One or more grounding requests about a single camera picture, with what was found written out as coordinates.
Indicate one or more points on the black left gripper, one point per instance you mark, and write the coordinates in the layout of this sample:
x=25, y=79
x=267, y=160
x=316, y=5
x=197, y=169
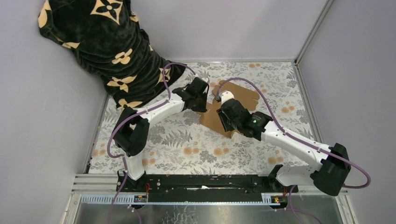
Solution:
x=201, y=108

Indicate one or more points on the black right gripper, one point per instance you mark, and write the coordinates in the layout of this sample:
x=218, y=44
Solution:
x=222, y=117

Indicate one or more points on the brown cardboard box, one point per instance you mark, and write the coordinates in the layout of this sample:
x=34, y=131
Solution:
x=247, y=97

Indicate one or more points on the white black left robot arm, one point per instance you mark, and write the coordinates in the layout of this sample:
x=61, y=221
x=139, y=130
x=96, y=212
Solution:
x=132, y=128

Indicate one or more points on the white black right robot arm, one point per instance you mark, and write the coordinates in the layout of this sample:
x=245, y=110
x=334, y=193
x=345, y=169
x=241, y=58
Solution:
x=326, y=166

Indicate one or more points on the floral patterned table mat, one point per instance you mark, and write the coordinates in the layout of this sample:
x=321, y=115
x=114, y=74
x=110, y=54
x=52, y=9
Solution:
x=181, y=145

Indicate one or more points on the black floral plush blanket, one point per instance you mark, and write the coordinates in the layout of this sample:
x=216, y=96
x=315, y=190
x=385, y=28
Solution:
x=107, y=41

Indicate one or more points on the aluminium frame post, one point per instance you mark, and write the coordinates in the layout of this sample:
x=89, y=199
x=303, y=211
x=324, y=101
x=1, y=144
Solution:
x=325, y=10

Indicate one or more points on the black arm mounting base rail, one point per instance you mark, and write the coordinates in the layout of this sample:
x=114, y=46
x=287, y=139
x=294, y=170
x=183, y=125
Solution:
x=222, y=185

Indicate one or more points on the white slotted cable duct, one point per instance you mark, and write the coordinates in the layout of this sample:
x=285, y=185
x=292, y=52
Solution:
x=207, y=199

